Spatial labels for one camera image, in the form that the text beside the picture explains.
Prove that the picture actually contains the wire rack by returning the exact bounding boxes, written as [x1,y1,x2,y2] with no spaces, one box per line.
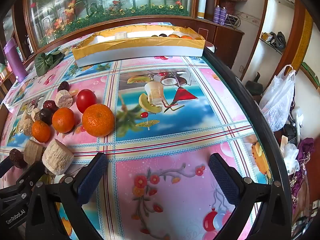
[226,14,241,27]

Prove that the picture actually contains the red tomato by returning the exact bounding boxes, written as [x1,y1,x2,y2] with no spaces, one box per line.
[76,89,97,114]

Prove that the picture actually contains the long yellow-taped white box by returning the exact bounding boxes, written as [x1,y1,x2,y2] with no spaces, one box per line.
[72,26,206,67]

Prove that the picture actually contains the floral glass wooden cabinet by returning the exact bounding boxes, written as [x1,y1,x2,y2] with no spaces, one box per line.
[24,0,200,53]

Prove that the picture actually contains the dark purple plum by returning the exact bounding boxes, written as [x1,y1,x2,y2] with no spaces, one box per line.
[39,108,54,125]

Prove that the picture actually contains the small beige sugarcane piece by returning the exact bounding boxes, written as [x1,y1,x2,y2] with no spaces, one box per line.
[30,108,42,122]

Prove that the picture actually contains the small orange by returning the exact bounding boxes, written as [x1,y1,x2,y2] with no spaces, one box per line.
[31,120,51,143]

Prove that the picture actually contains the printed plastic tablecloth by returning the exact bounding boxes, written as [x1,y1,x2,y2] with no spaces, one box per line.
[0,21,273,240]

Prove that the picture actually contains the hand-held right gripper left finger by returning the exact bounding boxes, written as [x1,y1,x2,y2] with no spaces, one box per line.
[25,152,108,240]

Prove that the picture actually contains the large white plastic bag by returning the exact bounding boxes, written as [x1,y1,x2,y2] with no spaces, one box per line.
[259,64,297,132]

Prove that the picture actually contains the dark green object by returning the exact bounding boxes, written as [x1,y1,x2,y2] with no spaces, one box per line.
[245,72,263,95]

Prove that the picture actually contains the cardboard box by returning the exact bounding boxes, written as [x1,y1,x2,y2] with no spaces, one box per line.
[0,104,9,135]

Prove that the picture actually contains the brown wicker basket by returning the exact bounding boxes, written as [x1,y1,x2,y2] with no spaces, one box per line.
[219,0,249,15]

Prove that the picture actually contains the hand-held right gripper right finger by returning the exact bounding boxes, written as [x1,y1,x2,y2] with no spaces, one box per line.
[208,152,293,240]

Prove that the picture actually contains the large beige sugarcane piece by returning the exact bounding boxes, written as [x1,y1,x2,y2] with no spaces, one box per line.
[42,139,75,176]

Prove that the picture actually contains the large orange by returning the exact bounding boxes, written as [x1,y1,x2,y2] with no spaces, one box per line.
[82,104,115,137]

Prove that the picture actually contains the purple cup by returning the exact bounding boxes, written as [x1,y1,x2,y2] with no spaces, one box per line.
[4,38,28,83]

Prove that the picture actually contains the purple cloth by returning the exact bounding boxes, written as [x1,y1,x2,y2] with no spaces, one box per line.
[291,137,315,200]

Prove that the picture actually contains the medium orange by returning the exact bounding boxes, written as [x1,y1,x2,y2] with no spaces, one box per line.
[52,107,75,134]

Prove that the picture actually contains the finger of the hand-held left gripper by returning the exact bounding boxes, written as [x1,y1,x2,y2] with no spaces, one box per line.
[0,159,14,178]
[0,161,46,203]

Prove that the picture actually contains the dark items on glass shelf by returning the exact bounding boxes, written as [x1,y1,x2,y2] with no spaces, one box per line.
[270,32,287,50]

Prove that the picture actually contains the dark red date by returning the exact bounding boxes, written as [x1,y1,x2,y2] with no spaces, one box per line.
[57,81,70,93]
[9,149,27,168]
[43,100,59,113]

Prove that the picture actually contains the brown wooden sideboard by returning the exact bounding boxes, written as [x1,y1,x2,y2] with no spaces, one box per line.
[200,17,245,68]

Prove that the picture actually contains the brown sugarcane piece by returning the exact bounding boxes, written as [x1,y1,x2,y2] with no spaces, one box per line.
[24,140,47,167]

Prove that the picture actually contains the small white plastic bag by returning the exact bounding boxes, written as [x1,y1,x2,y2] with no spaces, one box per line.
[280,142,299,175]

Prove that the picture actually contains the green leafy vegetable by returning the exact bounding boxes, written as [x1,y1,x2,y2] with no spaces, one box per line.
[34,51,66,77]

